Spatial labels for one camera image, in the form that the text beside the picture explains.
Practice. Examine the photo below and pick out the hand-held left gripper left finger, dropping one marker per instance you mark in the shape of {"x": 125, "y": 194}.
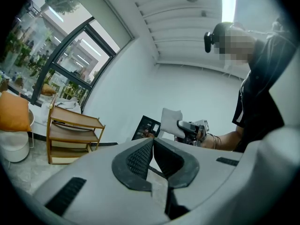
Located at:
{"x": 100, "y": 184}

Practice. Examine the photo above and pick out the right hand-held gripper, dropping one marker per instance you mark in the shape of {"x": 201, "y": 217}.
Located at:
{"x": 202, "y": 125}

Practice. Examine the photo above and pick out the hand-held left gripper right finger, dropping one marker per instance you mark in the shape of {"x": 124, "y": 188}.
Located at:
{"x": 211, "y": 172}

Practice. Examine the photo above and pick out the grey cloth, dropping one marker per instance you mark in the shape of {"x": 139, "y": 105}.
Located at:
{"x": 171, "y": 121}

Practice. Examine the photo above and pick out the wooden tray table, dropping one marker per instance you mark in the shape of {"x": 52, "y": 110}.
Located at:
{"x": 75, "y": 116}

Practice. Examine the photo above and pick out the person's right hand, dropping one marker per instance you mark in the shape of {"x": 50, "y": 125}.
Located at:
{"x": 201, "y": 133}

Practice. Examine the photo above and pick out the white crumpled sheet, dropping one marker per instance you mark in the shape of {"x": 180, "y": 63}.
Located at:
{"x": 68, "y": 104}

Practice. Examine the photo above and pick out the white round chair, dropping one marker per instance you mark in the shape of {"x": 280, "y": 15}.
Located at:
{"x": 14, "y": 149}

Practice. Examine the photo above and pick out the person's head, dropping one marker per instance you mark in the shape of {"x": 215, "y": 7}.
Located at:
{"x": 236, "y": 47}

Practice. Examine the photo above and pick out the tan cushion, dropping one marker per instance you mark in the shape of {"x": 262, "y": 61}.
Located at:
{"x": 48, "y": 90}

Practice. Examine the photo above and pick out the orange cushion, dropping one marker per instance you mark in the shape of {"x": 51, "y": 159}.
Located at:
{"x": 14, "y": 111}

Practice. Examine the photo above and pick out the white roller blind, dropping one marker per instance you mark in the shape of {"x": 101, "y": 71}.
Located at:
{"x": 103, "y": 13}

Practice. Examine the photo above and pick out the black head camera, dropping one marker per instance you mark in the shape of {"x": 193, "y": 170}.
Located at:
{"x": 208, "y": 42}

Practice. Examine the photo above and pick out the dark window frame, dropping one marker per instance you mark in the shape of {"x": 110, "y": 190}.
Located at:
{"x": 70, "y": 75}

